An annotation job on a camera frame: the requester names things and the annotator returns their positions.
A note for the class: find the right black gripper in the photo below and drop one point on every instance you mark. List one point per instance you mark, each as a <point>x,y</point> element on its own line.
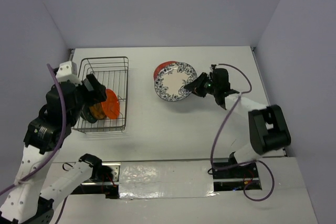
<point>196,86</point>

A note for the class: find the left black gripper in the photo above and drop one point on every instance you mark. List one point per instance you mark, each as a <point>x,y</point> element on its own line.
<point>96,95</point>

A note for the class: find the orange plastic plate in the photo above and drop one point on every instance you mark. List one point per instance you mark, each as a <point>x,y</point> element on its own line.
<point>111,105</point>

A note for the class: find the blue floral white plate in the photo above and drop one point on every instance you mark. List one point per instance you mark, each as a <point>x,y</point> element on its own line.
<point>170,82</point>

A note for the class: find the dark green plate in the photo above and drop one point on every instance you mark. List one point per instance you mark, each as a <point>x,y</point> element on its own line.
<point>86,116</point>

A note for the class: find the red and teal plate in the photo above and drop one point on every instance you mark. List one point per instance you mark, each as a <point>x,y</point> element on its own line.
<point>160,67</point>

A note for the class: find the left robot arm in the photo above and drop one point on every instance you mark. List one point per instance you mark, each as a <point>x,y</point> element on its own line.
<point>28,201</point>

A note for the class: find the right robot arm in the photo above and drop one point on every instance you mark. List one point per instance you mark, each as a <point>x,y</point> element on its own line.
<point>268,130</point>

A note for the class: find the amber brown small plate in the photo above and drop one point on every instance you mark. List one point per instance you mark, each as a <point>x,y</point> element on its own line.
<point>97,111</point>

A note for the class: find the silver foil tape sheet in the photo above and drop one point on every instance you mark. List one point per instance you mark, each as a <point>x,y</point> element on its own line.
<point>172,179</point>

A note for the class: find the wire dish rack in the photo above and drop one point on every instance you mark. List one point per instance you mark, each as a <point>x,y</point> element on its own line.
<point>113,73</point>

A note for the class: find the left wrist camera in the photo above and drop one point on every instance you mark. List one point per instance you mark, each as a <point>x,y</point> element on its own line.
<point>67,71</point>

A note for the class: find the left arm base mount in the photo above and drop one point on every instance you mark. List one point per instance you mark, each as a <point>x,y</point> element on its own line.
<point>106,183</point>

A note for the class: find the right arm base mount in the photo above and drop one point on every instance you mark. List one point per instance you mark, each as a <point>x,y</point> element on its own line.
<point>235,179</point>

